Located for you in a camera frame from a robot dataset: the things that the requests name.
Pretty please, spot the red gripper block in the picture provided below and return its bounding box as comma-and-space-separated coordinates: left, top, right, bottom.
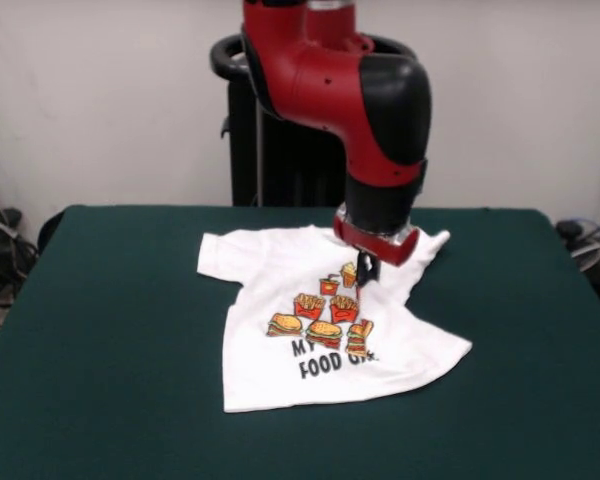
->
332, 203, 421, 288

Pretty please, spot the white printed t-shirt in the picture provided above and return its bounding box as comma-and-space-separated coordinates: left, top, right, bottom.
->
196, 224, 474, 414

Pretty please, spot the dark green table cloth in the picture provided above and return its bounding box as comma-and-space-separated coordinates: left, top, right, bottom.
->
0, 204, 600, 480

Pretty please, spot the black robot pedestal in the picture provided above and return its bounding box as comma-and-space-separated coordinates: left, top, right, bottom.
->
209, 30, 420, 209

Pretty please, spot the black cable tangle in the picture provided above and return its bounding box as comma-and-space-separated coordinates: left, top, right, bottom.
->
0, 159, 41, 351

